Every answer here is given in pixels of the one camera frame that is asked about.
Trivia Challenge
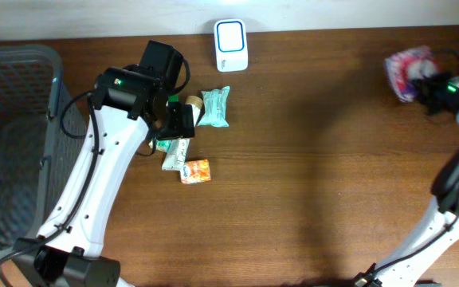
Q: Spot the red purple tissue pack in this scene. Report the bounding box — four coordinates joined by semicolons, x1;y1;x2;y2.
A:
384;45;439;103

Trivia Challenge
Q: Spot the mint green wipes packet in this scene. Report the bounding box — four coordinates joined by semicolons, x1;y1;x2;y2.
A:
198;86;230;128

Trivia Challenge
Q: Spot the white cream tube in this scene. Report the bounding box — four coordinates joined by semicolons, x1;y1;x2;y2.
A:
162;96;203;171

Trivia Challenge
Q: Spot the orange tissue pocket pack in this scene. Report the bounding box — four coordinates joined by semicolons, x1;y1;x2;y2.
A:
180;159;211;184

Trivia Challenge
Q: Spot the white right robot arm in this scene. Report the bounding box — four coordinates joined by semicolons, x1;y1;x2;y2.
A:
351;82;459;286

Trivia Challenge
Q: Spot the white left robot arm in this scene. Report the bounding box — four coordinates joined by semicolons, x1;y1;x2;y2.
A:
8;41;195;286

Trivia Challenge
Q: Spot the grey plastic basket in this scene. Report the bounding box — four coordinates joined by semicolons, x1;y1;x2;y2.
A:
0;45;87;258

